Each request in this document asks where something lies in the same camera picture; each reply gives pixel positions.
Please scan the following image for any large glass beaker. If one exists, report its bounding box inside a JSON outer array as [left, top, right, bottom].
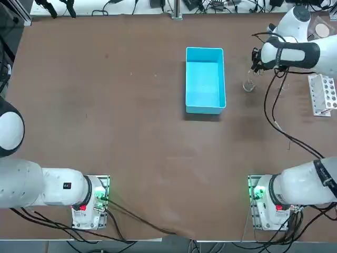
[[242, 71, 260, 93]]

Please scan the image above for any blue plastic bin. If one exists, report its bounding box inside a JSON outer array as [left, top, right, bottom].
[[185, 46, 227, 115]]

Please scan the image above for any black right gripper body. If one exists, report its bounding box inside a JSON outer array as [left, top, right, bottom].
[[251, 46, 264, 64]]

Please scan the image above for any small glass beaker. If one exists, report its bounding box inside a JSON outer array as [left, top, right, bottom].
[[277, 82, 291, 96]]

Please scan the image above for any aluminium camera post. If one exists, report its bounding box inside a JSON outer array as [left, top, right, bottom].
[[171, 0, 183, 20]]

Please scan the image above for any glass stirring rod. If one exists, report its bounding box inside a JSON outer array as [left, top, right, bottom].
[[246, 67, 255, 89]]

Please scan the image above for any wire gauze with round pad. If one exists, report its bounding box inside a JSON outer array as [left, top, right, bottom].
[[306, 15, 335, 42]]

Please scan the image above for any aluminium corner profile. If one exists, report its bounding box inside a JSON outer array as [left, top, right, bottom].
[[14, 0, 33, 26]]

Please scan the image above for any black base cable bundle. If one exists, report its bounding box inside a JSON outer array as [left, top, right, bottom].
[[9, 207, 137, 243], [226, 204, 337, 243]]

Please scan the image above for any long black power brick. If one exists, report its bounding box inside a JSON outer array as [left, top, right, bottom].
[[182, 0, 204, 12]]

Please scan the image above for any brown base cable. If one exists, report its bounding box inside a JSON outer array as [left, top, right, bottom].
[[106, 198, 196, 240]]

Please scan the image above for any white test-tube rack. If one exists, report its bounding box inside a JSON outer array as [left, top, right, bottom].
[[307, 73, 337, 117]]

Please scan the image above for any white side bench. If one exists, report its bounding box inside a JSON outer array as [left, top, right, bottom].
[[29, 0, 337, 16]]

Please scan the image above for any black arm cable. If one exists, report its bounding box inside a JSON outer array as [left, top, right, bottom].
[[271, 71, 323, 158], [264, 67, 326, 160]]

